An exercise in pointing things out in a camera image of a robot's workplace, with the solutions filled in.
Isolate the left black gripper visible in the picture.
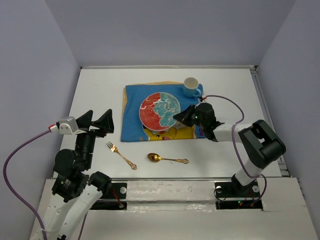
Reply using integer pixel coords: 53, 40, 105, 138
75, 107, 115, 168

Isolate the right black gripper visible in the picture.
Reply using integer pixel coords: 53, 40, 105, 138
172, 103, 206, 129

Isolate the blue mug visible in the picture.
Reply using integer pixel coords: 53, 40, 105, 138
183, 77, 202, 98

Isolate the red and teal plate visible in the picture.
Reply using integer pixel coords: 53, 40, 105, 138
138, 92, 181, 132

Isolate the gold fork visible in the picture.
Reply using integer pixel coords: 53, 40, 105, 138
106, 141, 138, 170

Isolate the blue pikachu placemat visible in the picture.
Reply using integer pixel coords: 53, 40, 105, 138
120, 81, 205, 143

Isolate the gold spoon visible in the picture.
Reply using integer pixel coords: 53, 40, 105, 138
147, 153, 190, 164

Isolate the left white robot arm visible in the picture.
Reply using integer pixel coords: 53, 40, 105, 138
32, 109, 115, 240

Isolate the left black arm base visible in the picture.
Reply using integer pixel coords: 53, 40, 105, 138
90, 182, 128, 211

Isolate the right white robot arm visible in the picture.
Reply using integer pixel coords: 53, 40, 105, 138
173, 103, 287, 196

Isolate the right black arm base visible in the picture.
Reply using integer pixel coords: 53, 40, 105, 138
213, 181, 263, 210

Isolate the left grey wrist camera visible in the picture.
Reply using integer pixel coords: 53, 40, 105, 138
48, 116, 85, 135

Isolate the metal table rail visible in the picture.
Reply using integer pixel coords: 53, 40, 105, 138
79, 64, 291, 178

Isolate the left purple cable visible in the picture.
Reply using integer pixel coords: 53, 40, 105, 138
2, 127, 88, 240

